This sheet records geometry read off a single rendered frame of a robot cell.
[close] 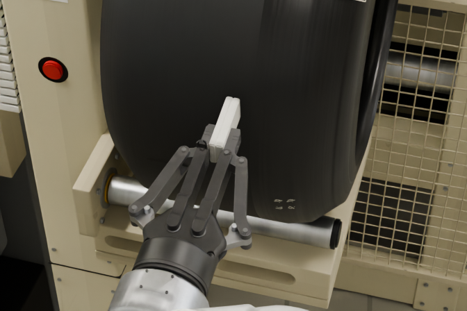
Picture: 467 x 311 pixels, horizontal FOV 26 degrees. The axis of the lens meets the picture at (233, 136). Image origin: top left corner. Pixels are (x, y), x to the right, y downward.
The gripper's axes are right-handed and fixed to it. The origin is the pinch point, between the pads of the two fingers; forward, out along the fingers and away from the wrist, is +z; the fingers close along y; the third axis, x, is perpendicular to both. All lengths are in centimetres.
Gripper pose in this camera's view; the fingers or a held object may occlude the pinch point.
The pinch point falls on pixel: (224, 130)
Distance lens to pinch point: 107.8
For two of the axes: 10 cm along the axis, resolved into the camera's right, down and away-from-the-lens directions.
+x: 0.4, 6.4, 7.7
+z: 2.7, -7.5, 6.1
